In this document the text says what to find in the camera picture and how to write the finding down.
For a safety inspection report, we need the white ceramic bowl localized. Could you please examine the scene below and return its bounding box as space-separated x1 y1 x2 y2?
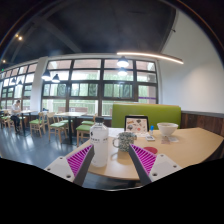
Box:
156 121 180 137

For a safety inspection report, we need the group of green-seated wooden chairs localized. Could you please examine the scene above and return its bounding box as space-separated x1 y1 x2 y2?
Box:
0 111 99 148

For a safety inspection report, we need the white paper napkin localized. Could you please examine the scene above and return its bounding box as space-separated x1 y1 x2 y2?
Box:
160 134 180 145

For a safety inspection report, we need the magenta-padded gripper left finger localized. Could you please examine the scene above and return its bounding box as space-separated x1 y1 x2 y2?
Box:
43 143 96 187

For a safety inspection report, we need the group of pendant lamps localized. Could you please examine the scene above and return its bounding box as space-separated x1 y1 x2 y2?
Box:
9 55 130 86

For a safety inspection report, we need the clear plastic water bottle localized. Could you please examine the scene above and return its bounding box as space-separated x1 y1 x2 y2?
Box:
89 116 110 168

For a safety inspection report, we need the flat round red coaster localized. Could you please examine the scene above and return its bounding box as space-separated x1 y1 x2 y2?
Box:
143 146 159 155

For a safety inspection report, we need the person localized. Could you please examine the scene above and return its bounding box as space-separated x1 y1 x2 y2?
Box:
9 99 23 135

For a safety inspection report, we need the curved linear ceiling light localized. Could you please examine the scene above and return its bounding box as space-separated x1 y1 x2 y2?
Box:
116 50 185 66

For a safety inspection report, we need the green upholstered bench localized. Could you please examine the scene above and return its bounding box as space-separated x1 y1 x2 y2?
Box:
110 103 183 130

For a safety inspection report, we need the light wooden dining table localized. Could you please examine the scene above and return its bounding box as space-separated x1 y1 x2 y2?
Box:
54 111 88 146

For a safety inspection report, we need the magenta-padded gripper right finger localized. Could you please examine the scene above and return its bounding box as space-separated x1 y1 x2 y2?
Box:
128 143 184 186

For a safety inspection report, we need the speckled green ceramic mug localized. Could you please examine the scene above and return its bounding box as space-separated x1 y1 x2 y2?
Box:
112 131 138 153

